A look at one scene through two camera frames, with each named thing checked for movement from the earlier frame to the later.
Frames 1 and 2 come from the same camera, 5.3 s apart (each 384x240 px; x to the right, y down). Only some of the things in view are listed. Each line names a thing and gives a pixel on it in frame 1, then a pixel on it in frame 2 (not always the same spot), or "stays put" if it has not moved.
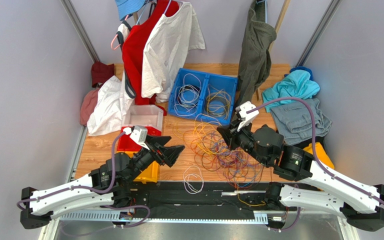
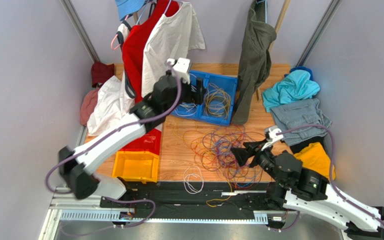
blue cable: x=247 y=171 stays put
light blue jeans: x=294 y=121 stays put
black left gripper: x=170 y=154 -> x=196 y=98
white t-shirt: x=167 y=43 stays put
